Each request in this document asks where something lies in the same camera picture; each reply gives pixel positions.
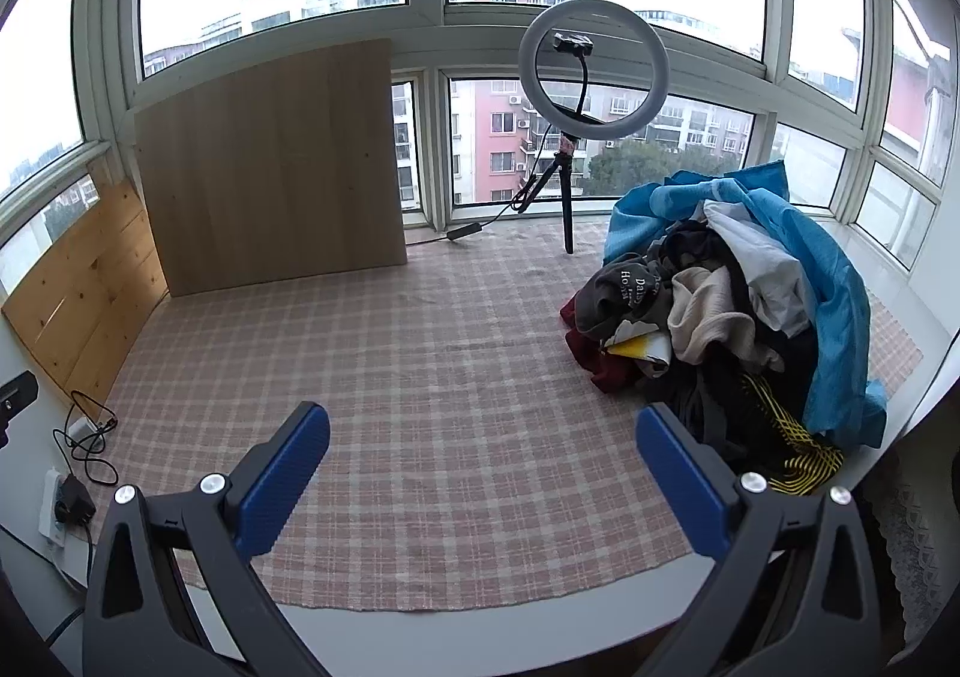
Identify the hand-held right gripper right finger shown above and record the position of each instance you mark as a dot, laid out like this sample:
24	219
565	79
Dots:
690	489

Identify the white charger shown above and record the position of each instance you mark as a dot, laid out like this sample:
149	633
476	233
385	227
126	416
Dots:
79	430

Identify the black phone holder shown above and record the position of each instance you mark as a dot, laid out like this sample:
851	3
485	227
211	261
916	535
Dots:
571	40

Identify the pine wood panel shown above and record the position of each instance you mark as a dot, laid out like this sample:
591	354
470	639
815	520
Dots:
82	302

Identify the white lace cloth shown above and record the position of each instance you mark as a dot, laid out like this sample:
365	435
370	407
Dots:
911	557

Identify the black yellow mesh garment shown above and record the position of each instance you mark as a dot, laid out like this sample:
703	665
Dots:
795	452

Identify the beige garment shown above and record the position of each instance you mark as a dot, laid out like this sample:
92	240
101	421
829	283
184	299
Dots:
705	317

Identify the white yellow garment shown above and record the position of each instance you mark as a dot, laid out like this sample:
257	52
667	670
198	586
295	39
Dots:
645	347

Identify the light wooden board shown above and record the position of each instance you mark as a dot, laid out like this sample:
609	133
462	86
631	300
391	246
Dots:
270	167

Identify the black power adapter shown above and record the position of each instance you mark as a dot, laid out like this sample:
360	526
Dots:
75	501

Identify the grey printed garment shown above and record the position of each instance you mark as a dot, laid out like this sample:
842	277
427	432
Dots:
607	302

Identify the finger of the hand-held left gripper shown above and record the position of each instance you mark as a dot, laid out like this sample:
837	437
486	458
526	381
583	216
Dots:
16	400

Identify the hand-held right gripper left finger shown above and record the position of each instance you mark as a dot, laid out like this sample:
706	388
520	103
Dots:
289	474

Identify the pink plaid mat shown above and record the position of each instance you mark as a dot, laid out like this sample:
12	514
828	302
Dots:
450	385

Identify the white power strip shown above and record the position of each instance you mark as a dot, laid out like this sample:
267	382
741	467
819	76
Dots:
51	527

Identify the white window frame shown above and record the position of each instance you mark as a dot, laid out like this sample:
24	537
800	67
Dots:
426	10

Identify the blue striped coat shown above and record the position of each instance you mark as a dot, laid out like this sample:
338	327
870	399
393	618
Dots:
840	287

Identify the dark red garment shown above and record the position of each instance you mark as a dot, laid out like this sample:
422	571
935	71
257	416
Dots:
615	370

